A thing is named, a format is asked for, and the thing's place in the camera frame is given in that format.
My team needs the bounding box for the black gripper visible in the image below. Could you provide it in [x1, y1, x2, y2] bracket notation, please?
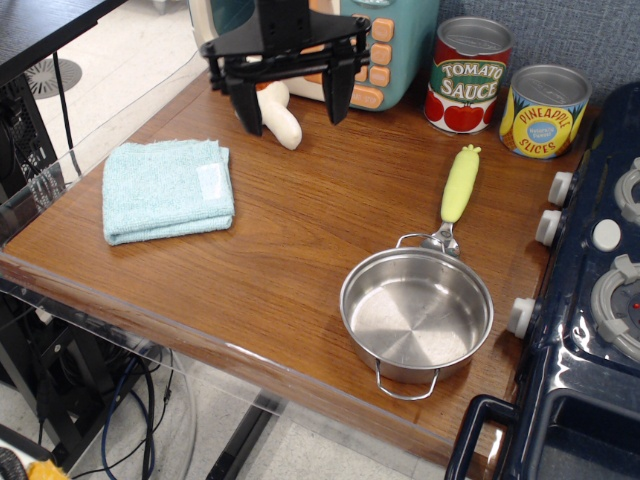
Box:
[200, 1, 371, 136]

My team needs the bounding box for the stainless steel pot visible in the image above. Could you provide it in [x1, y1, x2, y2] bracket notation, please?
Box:
[339, 235, 494, 401]

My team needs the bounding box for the yellow object at corner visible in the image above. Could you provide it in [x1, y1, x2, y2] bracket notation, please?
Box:
[26, 460, 69, 480]

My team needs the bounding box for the plush mushroom toy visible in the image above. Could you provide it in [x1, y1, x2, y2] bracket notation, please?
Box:
[256, 81, 302, 150]

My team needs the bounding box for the toy microwave teal cream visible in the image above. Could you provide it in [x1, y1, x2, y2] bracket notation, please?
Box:
[188, 0, 440, 111]

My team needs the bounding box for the light blue folded towel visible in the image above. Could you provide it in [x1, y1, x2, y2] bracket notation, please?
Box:
[102, 140, 235, 246]

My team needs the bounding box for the tomato sauce can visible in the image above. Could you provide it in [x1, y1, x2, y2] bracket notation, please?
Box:
[424, 16, 514, 134]

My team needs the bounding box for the pineapple slices can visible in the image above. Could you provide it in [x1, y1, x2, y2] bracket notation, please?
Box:
[499, 64, 592, 160]

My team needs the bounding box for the black side desk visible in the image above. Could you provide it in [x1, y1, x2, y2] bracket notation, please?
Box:
[1, 0, 124, 85]

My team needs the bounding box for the dark blue toy stove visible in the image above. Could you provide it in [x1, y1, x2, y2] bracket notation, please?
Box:
[446, 83, 639, 479]

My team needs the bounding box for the spoon with yellow handle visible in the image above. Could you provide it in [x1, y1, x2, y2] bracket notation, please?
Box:
[421, 144, 482, 257]

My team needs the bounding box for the black cable on floor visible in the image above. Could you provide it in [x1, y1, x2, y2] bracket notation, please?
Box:
[72, 349, 175, 480]

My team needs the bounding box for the blue cable on floor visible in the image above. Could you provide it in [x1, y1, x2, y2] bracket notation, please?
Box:
[101, 355, 156, 480]

